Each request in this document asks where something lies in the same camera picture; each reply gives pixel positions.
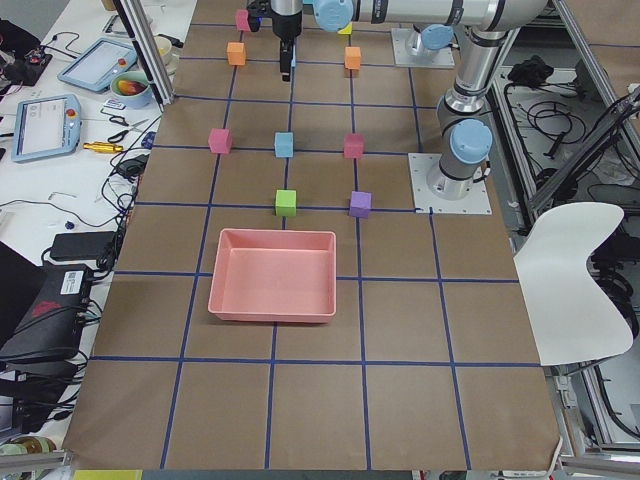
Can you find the pink block far left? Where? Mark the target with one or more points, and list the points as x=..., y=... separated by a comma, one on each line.
x=220, y=141

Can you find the orange block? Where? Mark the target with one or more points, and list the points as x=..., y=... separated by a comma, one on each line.
x=352, y=58
x=236, y=53

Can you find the blue teach pendant far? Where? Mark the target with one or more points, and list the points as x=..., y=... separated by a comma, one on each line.
x=95, y=68

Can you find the white chair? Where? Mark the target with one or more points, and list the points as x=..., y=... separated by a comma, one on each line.
x=572, y=318

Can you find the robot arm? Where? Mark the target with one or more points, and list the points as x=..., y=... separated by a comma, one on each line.
x=489, y=26

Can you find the orange block far right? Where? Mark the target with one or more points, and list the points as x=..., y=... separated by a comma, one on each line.
x=236, y=53

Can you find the pink plastic bin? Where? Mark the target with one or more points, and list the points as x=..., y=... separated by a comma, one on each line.
x=281, y=276

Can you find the magenta block near left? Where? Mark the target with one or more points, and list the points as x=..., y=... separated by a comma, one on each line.
x=353, y=146

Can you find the black scissors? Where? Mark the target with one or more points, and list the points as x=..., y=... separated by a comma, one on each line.
x=127, y=128

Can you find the orange block near right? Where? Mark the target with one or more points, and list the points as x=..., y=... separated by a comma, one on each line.
x=352, y=58

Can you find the light blue block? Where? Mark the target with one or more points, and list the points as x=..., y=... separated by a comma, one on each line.
x=284, y=144

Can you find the black computer box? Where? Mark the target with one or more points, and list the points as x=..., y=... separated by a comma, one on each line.
x=51, y=329

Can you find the black power adapter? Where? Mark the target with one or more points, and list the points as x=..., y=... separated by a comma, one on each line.
x=81, y=246

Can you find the yellow block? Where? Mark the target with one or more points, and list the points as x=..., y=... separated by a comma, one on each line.
x=347, y=30

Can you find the blue teach pendant near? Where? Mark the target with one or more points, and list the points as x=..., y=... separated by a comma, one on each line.
x=46, y=128

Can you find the magenta block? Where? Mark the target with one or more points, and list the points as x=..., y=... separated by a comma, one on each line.
x=242, y=20
x=353, y=146

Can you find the aluminium frame post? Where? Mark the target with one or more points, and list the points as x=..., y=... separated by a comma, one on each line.
x=138, y=29

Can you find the brass cylinder tool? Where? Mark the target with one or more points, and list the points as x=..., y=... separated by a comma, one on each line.
x=103, y=147

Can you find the purple block near left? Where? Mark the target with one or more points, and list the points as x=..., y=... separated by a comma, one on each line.
x=360, y=204

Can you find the magenta block far right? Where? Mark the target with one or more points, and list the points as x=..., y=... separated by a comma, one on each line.
x=242, y=20

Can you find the green block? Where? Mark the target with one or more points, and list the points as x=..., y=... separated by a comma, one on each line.
x=286, y=203

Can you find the blue teach pendant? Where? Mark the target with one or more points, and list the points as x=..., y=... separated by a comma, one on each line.
x=95, y=68
x=46, y=128

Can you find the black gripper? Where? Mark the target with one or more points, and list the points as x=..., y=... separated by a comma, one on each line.
x=285, y=31

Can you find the bowl with lemon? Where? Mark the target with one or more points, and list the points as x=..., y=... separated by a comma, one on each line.
x=169, y=58

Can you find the blue bowl with fruit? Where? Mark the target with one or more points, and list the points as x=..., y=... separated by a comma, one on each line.
x=132, y=89

